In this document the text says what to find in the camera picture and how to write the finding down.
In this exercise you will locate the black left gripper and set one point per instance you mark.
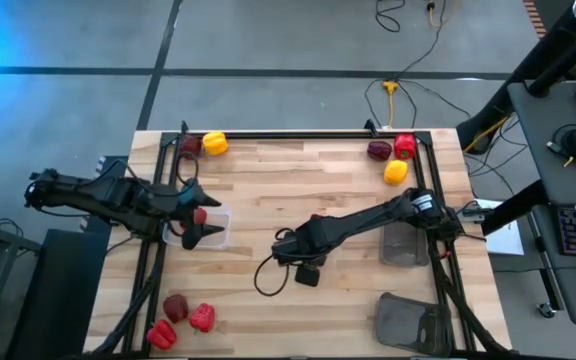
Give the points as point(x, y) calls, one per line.
point(175, 212)

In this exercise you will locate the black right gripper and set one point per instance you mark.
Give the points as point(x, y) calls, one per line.
point(303, 242)

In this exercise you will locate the dark red bell pepper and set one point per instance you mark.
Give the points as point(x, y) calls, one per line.
point(200, 216)
point(175, 308)
point(379, 150)
point(191, 146)

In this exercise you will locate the yellow bell pepper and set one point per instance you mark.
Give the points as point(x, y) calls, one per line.
point(215, 144)
point(396, 172)

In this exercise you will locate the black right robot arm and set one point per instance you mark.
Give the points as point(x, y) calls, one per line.
point(368, 217)

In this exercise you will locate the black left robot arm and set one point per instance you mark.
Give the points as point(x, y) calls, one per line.
point(93, 192)

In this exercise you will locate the clear plastic bin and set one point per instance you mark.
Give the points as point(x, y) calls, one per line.
point(218, 241)

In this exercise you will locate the grey translucent plastic bin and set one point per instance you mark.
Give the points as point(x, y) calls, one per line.
point(403, 247)
point(403, 320)

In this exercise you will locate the white paper sheet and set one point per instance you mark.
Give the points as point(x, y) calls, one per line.
point(505, 245)

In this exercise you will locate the black desk leg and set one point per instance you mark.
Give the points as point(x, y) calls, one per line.
point(518, 210)

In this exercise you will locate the desk caster wheel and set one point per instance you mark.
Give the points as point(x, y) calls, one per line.
point(546, 310)

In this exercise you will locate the grey desk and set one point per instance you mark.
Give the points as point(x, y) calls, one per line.
point(558, 175)

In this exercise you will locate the small yellow floor plug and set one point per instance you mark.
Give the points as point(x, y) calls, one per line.
point(431, 7)

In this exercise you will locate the wooden slatted panel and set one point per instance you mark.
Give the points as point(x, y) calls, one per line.
point(535, 17)

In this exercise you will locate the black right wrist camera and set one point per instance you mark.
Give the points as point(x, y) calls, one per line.
point(308, 275)

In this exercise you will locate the black aluminium table frame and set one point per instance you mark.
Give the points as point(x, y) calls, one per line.
point(293, 135)

